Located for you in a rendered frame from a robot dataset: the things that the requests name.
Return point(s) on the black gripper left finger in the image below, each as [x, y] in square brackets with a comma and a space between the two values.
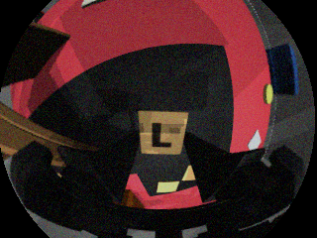
[111, 166]

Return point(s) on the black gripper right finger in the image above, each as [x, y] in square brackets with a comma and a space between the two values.
[213, 167]

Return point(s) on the yellow flat disc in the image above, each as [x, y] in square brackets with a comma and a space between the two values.
[267, 94]

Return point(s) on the white square tile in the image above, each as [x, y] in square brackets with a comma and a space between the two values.
[90, 2]

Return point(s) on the white flat card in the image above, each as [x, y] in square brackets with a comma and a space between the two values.
[255, 141]

